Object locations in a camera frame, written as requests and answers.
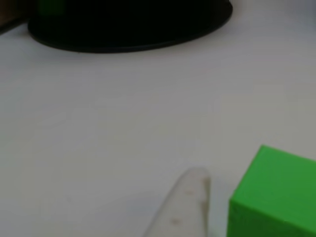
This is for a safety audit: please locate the green cube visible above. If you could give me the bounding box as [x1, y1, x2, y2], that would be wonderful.
[227, 145, 316, 237]

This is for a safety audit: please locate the black round spool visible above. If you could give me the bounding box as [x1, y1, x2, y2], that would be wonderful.
[27, 0, 234, 54]

